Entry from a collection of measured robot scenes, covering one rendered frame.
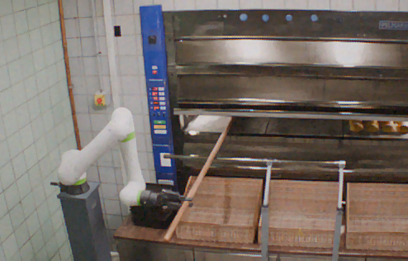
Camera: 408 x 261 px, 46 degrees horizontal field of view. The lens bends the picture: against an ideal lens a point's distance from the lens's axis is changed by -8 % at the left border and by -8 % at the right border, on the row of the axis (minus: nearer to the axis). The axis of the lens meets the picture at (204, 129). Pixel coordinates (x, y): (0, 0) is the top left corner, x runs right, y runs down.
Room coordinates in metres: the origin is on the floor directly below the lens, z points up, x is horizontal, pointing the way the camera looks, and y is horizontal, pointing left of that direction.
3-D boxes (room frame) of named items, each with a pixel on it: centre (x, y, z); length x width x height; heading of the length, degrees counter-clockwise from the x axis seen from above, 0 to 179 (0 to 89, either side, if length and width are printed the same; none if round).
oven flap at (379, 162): (3.31, -0.70, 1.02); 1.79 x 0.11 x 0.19; 75
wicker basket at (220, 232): (3.20, -0.08, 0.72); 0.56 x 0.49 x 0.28; 76
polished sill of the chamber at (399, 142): (3.33, -0.71, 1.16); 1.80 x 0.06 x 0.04; 75
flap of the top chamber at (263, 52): (3.31, -0.70, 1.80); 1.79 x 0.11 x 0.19; 75
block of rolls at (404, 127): (3.58, -1.38, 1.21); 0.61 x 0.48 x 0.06; 165
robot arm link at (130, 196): (2.58, 0.44, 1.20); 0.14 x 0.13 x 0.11; 74
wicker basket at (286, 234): (3.05, -0.65, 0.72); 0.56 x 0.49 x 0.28; 74
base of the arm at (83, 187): (2.70, 0.84, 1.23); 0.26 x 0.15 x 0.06; 75
